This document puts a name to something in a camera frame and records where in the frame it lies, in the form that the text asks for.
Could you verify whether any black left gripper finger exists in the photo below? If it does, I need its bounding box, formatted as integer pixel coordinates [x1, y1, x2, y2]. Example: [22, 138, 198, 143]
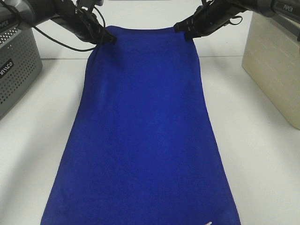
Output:
[93, 26, 117, 45]

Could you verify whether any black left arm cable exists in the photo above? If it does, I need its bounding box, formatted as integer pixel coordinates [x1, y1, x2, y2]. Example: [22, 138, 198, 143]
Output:
[32, 4, 106, 52]

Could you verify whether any blue towel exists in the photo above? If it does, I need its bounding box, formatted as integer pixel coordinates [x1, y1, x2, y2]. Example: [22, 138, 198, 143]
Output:
[41, 26, 240, 225]

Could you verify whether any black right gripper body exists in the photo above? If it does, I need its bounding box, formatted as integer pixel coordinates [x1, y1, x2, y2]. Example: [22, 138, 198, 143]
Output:
[187, 0, 246, 39]

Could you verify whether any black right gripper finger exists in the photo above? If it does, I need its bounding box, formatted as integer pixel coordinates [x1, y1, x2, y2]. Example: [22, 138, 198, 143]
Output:
[174, 20, 195, 41]

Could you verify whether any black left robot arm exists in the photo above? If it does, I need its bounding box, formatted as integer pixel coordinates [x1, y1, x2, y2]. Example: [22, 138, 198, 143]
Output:
[0, 0, 117, 45]

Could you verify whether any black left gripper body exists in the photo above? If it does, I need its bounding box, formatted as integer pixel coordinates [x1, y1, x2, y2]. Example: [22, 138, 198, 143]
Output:
[52, 0, 103, 45]

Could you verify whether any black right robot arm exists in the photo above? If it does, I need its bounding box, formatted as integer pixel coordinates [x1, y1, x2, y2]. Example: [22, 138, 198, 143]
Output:
[174, 0, 300, 40]

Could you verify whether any grey perforated plastic basket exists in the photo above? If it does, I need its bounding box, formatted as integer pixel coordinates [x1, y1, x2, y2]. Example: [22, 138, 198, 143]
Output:
[0, 4, 44, 120]

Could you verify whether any beige plastic bin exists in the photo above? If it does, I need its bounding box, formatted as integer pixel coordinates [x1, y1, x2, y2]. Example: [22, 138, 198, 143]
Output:
[242, 13, 300, 128]

